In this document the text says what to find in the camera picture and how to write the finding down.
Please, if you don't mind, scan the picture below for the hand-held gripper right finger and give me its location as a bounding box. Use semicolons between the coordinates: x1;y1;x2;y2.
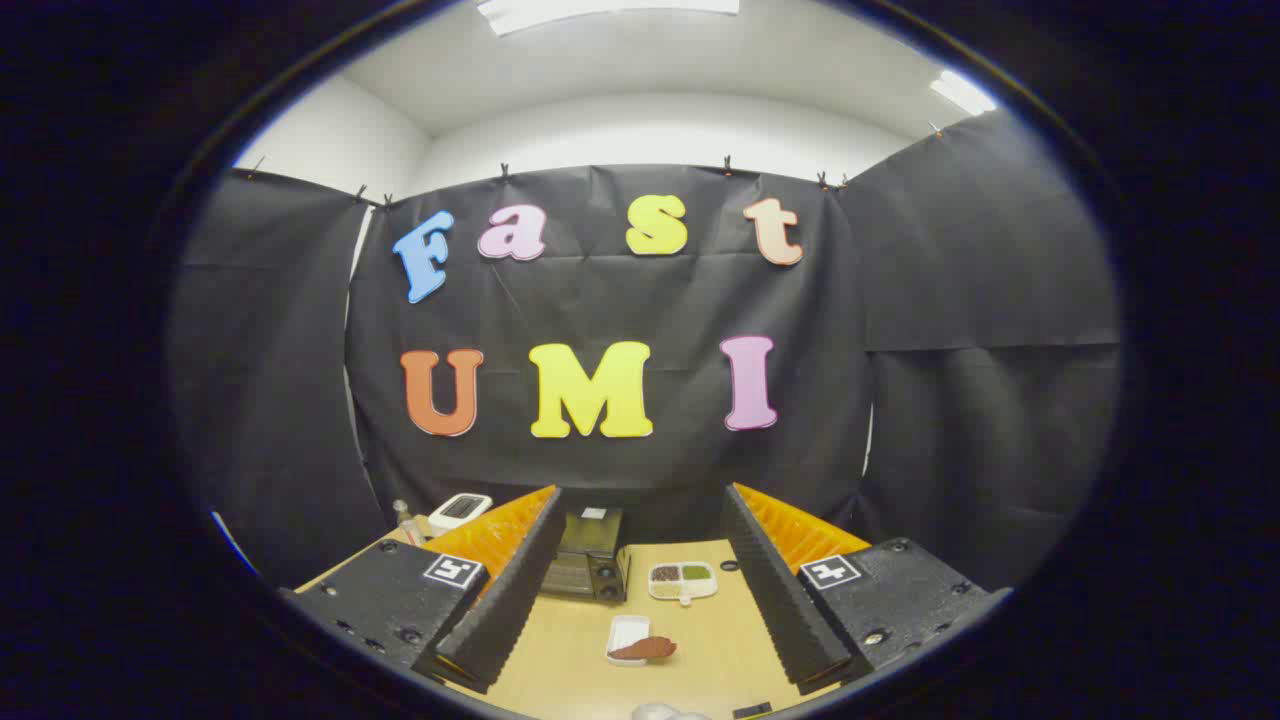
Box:
722;483;1013;695

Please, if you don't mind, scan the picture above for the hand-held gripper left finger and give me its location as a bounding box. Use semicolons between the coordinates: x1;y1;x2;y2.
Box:
280;484;567;695

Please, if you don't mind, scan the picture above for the black toaster oven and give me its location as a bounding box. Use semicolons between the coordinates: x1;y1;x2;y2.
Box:
540;505;631;604

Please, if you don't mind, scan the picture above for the brown meat patty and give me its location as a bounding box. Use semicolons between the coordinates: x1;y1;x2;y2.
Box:
608;635;678;662

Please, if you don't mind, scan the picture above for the white bread toaster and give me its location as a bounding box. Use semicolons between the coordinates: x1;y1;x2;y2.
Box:
428;492;494;536

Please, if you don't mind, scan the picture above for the white divided bean dish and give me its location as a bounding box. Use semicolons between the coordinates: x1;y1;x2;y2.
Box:
647;561;719;607

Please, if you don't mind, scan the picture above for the white rectangular dish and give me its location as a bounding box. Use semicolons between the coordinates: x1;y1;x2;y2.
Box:
606;614;651;667

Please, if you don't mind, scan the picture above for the ceiling light panel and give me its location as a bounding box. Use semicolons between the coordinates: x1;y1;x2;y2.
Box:
476;0;741;37
929;69;998;117

